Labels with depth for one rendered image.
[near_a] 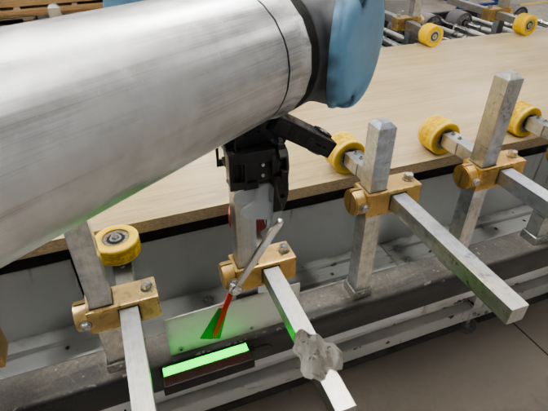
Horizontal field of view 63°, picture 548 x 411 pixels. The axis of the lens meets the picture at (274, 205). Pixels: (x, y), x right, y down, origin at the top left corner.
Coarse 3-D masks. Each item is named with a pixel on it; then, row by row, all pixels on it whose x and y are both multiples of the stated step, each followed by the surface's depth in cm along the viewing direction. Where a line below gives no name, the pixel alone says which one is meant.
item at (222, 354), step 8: (240, 344) 86; (216, 352) 84; (224, 352) 84; (232, 352) 84; (240, 352) 84; (192, 360) 83; (200, 360) 83; (208, 360) 83; (168, 368) 82; (176, 368) 82; (184, 368) 82
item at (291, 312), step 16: (272, 272) 79; (272, 288) 76; (288, 288) 76; (288, 304) 73; (288, 320) 71; (304, 320) 71; (320, 384) 62; (336, 384) 62; (336, 400) 60; (352, 400) 60
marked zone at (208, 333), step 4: (220, 308) 82; (216, 312) 82; (216, 316) 82; (224, 316) 83; (212, 320) 83; (216, 320) 83; (212, 324) 83; (208, 328) 83; (212, 328) 84; (220, 328) 85; (204, 332) 84; (208, 332) 84; (212, 332) 84; (220, 332) 85; (204, 336) 84; (208, 336) 85; (212, 336) 85; (216, 336) 85; (220, 336) 86
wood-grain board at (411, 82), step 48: (384, 48) 175; (432, 48) 175; (480, 48) 175; (528, 48) 175; (384, 96) 135; (432, 96) 135; (480, 96) 135; (528, 96) 135; (288, 144) 110; (528, 144) 114; (144, 192) 93; (192, 192) 93
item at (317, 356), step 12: (300, 336) 67; (312, 336) 66; (300, 348) 65; (312, 348) 65; (324, 348) 65; (336, 348) 66; (312, 360) 63; (324, 360) 64; (336, 360) 64; (312, 372) 63; (324, 372) 63
